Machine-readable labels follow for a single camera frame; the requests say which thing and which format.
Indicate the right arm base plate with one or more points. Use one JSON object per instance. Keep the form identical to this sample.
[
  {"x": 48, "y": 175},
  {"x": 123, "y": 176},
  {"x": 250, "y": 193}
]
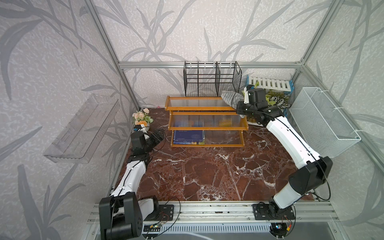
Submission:
[{"x": 268, "y": 212}]

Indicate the white and blue slatted crate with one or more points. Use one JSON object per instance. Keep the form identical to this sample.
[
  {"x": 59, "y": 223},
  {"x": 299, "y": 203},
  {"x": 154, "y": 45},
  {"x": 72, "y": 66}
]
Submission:
[{"x": 266, "y": 83}]

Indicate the orange wooden bookshelf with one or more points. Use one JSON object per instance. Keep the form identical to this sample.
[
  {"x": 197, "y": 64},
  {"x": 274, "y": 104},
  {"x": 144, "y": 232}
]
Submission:
[{"x": 221, "y": 125}]

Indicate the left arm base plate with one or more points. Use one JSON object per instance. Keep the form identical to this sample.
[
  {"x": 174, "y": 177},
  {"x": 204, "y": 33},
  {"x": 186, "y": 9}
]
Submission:
[{"x": 164, "y": 213}]

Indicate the blue book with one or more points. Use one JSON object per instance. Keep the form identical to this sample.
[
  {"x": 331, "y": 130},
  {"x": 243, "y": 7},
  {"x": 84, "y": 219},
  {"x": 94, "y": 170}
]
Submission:
[{"x": 196, "y": 137}]

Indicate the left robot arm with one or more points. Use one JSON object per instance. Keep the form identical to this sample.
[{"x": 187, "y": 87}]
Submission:
[{"x": 122, "y": 214}]

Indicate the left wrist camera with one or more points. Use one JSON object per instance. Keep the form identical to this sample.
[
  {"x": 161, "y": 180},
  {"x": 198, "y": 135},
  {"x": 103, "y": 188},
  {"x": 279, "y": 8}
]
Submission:
[{"x": 142, "y": 128}]

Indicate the clear acrylic wall shelf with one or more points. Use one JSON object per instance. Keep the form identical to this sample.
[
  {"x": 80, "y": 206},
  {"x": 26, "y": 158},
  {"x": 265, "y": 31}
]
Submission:
[{"x": 78, "y": 141}]

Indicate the black wire mesh organizer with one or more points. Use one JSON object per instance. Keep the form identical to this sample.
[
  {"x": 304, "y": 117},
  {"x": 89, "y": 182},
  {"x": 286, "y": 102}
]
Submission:
[{"x": 211, "y": 79}]

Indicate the grey striped fluffy cloth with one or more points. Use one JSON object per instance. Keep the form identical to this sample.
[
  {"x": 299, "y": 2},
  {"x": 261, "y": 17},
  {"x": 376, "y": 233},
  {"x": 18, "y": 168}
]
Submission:
[{"x": 232, "y": 98}]

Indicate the aluminium rail frame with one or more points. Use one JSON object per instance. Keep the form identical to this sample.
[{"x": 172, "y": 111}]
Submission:
[{"x": 242, "y": 212}]

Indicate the flower pot with orange flowers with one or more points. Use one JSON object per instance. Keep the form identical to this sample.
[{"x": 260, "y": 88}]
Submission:
[{"x": 142, "y": 117}]

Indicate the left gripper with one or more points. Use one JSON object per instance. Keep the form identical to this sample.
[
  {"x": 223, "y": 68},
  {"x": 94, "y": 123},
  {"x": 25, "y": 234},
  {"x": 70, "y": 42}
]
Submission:
[{"x": 153, "y": 136}]

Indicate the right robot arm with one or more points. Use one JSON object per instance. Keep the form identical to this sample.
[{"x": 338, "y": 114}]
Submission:
[{"x": 312, "y": 169}]

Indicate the white wire mesh basket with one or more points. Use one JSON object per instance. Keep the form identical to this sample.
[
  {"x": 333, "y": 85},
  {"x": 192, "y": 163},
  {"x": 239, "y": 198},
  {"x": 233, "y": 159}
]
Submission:
[{"x": 321, "y": 123}]

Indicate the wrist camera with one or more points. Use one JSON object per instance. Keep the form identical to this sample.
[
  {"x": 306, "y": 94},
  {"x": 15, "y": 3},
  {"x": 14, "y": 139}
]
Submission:
[
  {"x": 246, "y": 97},
  {"x": 142, "y": 128}
]

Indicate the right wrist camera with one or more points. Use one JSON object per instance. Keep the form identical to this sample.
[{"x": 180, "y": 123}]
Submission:
[{"x": 246, "y": 97}]

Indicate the green potted plant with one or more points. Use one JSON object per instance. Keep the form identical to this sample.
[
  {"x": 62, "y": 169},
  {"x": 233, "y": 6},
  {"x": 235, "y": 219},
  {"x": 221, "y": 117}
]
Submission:
[{"x": 279, "y": 99}]

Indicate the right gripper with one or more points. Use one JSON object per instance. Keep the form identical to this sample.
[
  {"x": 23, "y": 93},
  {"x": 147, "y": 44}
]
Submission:
[{"x": 239, "y": 107}]

